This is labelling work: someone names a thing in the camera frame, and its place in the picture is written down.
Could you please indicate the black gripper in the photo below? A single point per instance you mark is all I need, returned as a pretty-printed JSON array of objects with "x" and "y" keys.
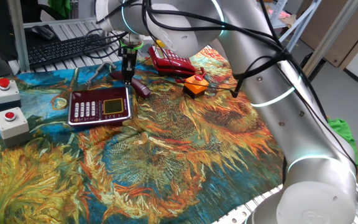
[{"x": 129, "y": 57}]

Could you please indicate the maroon telephone handset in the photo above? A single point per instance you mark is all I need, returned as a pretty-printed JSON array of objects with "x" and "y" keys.
[{"x": 143, "y": 90}]

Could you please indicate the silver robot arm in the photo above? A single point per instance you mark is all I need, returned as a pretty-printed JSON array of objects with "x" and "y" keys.
[{"x": 291, "y": 124}]

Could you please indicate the maroon telephone base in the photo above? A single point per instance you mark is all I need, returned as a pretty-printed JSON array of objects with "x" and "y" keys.
[{"x": 98, "y": 107}]

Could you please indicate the red telephone handset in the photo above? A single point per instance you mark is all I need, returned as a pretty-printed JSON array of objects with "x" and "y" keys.
[{"x": 176, "y": 70}]

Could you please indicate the orange emergency stop button box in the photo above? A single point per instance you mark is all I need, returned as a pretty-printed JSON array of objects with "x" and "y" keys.
[{"x": 194, "y": 87}]

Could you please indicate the black keyboard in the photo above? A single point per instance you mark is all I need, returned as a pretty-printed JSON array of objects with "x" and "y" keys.
[{"x": 61, "y": 49}]

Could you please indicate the sunflower painting tablecloth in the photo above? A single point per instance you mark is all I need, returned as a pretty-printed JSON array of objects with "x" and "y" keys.
[{"x": 166, "y": 149}]

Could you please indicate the black computer mouse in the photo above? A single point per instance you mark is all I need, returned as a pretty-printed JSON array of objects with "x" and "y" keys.
[{"x": 43, "y": 32}]

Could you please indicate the green cloth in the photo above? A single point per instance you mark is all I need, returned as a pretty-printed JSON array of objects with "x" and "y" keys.
[
  {"x": 342, "y": 133},
  {"x": 59, "y": 7}
]

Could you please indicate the white button box black base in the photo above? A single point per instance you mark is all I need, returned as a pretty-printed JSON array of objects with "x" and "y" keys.
[{"x": 6, "y": 93}]

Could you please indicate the white button box grey base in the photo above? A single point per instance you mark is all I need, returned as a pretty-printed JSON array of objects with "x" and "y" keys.
[{"x": 11, "y": 126}]

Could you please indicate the silver base mounting plate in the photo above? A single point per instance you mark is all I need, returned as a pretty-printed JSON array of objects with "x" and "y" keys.
[{"x": 238, "y": 216}]

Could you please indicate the brown wooden cabinet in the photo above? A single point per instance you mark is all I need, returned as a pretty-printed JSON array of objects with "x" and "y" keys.
[{"x": 337, "y": 25}]

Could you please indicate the upright aluminium post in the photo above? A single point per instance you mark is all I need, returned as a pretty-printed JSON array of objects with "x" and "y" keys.
[{"x": 19, "y": 37}]

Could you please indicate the thin aluminium frame brace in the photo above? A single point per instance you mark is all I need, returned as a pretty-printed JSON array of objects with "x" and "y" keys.
[{"x": 300, "y": 25}]

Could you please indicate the thick aluminium frame post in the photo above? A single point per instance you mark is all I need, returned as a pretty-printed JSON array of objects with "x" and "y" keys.
[{"x": 331, "y": 37}]

